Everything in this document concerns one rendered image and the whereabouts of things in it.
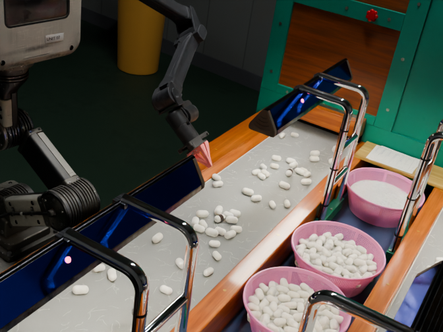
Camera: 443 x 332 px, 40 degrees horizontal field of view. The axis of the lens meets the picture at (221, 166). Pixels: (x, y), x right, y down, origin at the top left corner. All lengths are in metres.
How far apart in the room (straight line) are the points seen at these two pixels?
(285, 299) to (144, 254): 0.39
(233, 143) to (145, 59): 2.61
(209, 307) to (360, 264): 0.50
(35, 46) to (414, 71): 1.30
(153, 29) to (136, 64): 0.30
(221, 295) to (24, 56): 0.80
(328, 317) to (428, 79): 1.05
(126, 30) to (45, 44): 2.96
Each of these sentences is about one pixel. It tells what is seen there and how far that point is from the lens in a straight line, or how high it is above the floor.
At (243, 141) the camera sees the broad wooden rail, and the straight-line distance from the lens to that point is 2.21.
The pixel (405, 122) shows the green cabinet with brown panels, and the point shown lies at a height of 0.89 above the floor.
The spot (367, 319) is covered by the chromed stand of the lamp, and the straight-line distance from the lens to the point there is 1.00.
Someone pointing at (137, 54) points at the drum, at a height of 0.17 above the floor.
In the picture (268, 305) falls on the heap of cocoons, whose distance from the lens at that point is 1.54.
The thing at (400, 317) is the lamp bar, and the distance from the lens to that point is 1.09.
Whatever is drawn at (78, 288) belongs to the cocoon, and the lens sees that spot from 1.49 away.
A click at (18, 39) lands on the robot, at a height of 1.20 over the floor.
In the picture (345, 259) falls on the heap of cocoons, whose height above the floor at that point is 0.73.
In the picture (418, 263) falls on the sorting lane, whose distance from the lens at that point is 1.85.
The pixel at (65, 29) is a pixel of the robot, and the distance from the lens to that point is 1.76.
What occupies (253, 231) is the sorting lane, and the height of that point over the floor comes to 0.74.
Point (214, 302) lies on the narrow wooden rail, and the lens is 1.47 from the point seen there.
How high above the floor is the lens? 1.74
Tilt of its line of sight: 29 degrees down
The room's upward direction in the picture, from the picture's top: 9 degrees clockwise
